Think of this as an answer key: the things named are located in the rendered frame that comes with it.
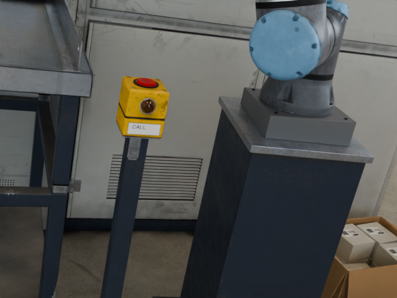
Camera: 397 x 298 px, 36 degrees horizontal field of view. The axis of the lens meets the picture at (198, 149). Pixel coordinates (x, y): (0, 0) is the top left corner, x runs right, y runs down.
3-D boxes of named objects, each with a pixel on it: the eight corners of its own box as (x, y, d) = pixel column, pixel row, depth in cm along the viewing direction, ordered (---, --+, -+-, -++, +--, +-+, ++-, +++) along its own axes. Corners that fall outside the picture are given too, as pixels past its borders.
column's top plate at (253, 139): (322, 113, 178) (325, 107, 177) (372, 164, 150) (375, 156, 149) (217, 101, 170) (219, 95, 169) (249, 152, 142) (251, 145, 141)
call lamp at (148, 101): (156, 117, 117) (159, 100, 115) (139, 116, 116) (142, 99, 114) (155, 115, 118) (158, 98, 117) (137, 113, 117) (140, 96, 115)
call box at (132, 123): (162, 140, 121) (171, 91, 117) (121, 138, 118) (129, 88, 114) (153, 123, 128) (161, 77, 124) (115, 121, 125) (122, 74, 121)
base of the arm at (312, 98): (312, 96, 168) (321, 59, 164) (346, 120, 151) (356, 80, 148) (248, 91, 162) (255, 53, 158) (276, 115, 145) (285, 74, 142)
